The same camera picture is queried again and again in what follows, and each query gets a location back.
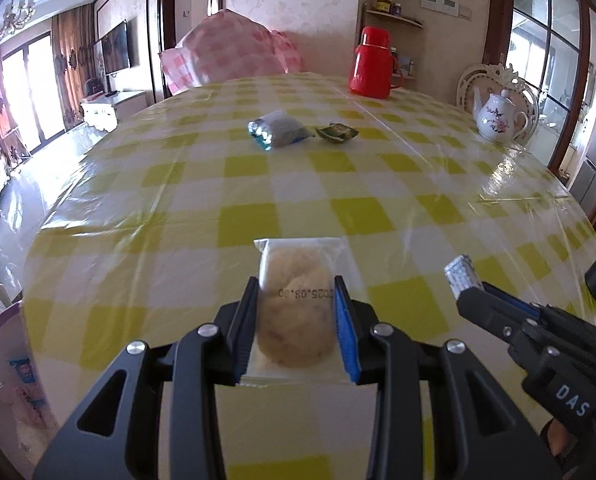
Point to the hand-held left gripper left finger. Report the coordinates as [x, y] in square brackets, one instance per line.
[245, 340]

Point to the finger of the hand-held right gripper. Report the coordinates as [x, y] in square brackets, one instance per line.
[512, 302]
[487, 317]

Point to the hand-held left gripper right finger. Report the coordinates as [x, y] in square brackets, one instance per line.
[347, 340]

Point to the small white blue packet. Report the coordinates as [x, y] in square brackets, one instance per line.
[460, 275]

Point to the clear beige cookie packet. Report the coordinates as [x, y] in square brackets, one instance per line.
[295, 310]

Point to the person's right hand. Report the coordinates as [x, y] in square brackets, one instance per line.
[557, 440]

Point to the yellow checked tablecloth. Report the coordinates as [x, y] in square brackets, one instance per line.
[278, 185]

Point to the white floral teapot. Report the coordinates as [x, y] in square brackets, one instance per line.
[497, 120]

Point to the green gold snack packet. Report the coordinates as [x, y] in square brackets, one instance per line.
[337, 132]

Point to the clear blue-edged packet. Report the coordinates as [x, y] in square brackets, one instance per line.
[280, 130]

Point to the white ornate chair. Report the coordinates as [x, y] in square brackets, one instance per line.
[482, 77]

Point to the pale object blue print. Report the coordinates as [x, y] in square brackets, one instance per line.
[23, 385]

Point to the wooden framed glass door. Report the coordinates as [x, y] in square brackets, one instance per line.
[542, 50]

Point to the pale blue tin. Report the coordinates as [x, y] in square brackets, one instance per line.
[403, 66]

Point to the white television cabinet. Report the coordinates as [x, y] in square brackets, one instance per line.
[113, 107]

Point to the red thermos jug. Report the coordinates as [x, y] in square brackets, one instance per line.
[372, 65]

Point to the pink checked cloth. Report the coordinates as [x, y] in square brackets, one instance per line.
[228, 50]

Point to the wooden corner shelf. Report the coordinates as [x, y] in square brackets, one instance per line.
[395, 16]

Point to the black flat television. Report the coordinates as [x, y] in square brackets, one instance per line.
[116, 49]

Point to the brown patterned curtain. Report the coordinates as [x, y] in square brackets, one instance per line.
[73, 70]

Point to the yellow jar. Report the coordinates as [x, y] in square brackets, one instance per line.
[383, 5]

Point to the gold chandelier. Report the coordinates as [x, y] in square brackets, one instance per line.
[8, 20]

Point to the white wall control panel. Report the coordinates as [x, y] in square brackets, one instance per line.
[449, 4]
[430, 2]

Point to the brown wooden door frame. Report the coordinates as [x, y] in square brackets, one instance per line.
[167, 25]

